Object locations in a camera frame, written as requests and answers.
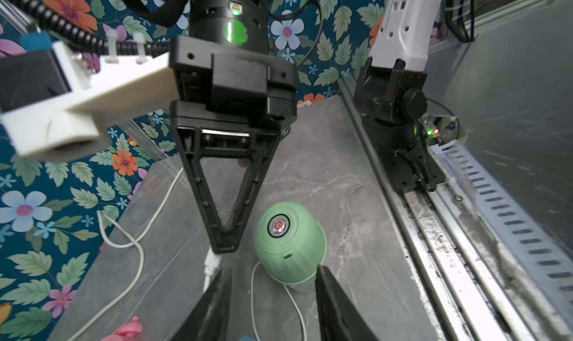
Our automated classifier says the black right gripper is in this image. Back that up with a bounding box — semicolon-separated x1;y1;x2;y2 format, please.
169;36;298;254

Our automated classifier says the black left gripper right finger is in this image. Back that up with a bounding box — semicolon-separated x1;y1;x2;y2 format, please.
315;265;378;341

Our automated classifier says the pink alarm clock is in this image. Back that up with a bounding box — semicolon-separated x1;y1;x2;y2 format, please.
101;317;143;341

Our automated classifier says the white USB charging cable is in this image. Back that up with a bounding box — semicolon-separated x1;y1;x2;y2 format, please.
202;246;309;341

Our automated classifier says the white power strip cord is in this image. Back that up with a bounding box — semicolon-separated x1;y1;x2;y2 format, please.
66;165;185;341

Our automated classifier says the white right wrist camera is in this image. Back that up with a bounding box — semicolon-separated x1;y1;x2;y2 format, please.
1;42;178;163

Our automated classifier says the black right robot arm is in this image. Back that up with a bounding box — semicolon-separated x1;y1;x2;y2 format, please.
1;0;386;254

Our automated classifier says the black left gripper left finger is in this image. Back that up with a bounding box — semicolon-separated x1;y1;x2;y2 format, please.
171;267;232;341

